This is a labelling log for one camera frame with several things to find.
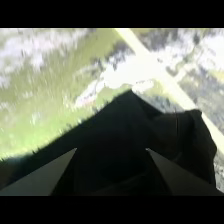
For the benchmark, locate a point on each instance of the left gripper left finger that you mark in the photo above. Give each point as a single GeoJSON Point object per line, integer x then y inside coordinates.
{"type": "Point", "coordinates": [43, 180]}

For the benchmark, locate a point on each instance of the black garment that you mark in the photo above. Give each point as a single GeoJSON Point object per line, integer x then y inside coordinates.
{"type": "Point", "coordinates": [126, 133]}

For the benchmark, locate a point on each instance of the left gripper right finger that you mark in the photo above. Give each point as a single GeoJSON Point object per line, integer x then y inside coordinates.
{"type": "Point", "coordinates": [183, 180]}

